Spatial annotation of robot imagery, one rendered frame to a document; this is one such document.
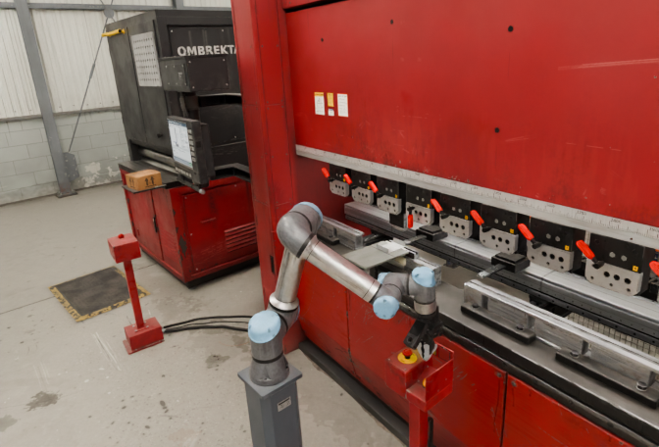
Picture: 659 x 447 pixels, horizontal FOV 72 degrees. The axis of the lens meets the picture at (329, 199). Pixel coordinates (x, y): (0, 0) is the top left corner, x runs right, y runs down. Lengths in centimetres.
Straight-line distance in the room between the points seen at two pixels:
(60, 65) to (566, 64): 773
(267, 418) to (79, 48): 741
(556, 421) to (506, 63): 120
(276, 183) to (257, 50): 77
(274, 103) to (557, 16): 162
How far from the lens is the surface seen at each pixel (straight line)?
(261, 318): 174
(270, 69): 269
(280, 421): 189
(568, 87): 157
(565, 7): 159
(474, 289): 198
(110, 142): 871
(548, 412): 185
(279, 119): 273
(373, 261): 211
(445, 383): 187
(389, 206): 218
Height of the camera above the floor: 190
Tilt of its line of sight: 17 degrees down
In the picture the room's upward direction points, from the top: 3 degrees counter-clockwise
